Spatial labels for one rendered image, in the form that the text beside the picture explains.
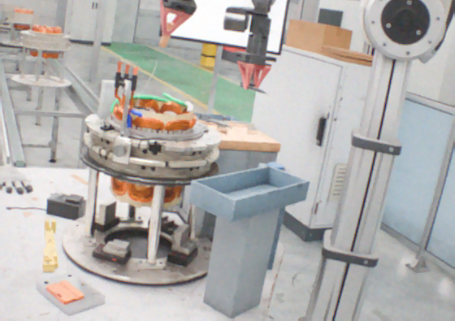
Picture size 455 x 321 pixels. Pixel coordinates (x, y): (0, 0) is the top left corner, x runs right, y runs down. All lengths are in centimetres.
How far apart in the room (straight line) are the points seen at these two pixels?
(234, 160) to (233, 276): 40
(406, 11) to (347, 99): 241
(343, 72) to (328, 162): 58
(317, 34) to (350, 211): 282
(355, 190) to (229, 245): 30
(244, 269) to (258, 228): 9
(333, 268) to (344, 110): 231
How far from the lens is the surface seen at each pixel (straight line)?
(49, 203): 152
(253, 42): 147
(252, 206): 101
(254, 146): 142
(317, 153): 351
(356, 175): 117
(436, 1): 109
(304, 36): 402
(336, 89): 342
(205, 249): 138
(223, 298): 114
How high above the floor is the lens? 138
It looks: 14 degrees down
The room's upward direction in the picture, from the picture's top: 10 degrees clockwise
